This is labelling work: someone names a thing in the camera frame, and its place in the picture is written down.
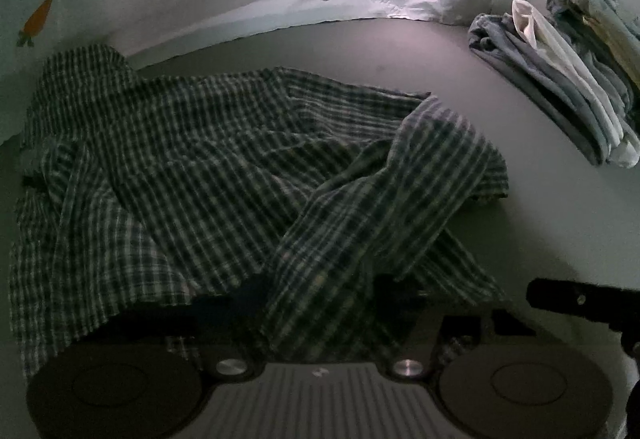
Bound blue white plaid shirt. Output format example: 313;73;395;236
9;44;511;377

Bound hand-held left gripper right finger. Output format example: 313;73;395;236
371;273;537;382

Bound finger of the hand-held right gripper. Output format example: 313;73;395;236
526;277;640;331

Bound pile of folded clothes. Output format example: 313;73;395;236
467;13;632;166

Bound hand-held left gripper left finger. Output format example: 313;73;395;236
118;278;273;382

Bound faded olive blue garment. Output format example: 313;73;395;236
544;0;640;106

